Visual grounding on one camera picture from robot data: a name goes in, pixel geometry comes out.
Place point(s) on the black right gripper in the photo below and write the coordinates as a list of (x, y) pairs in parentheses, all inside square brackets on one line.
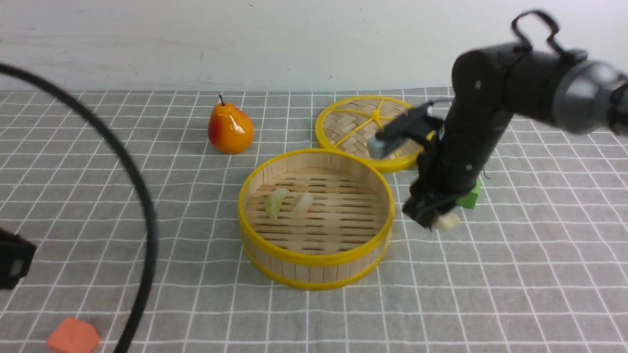
[(445, 175)]

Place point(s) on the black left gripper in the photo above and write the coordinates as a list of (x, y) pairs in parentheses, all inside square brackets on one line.
[(16, 256)]

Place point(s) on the cream white dumpling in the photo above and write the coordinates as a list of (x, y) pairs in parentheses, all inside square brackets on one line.
[(446, 222)]

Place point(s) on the pale pink dumpling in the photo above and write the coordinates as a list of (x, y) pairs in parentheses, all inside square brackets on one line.
[(302, 205)]

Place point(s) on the green dumpling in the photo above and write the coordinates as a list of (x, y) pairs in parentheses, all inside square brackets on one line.
[(274, 201)]

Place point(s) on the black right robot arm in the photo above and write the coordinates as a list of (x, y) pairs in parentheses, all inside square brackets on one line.
[(563, 89)]

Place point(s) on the bamboo steamer tray yellow rim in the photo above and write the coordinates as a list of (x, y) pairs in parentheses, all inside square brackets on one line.
[(343, 237)]

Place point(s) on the woven bamboo steamer lid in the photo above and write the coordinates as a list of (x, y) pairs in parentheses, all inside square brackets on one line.
[(347, 124)]

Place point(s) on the green foam cube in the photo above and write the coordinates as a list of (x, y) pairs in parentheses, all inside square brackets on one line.
[(469, 201)]

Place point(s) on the orange foam block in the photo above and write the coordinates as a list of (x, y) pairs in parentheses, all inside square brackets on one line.
[(73, 336)]

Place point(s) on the grey checked tablecloth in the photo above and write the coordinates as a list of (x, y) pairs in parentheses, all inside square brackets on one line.
[(538, 266)]

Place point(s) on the orange red toy pear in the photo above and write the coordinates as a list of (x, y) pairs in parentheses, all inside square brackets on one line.
[(229, 130)]

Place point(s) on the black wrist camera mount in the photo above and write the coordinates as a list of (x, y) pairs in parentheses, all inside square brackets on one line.
[(400, 132)]

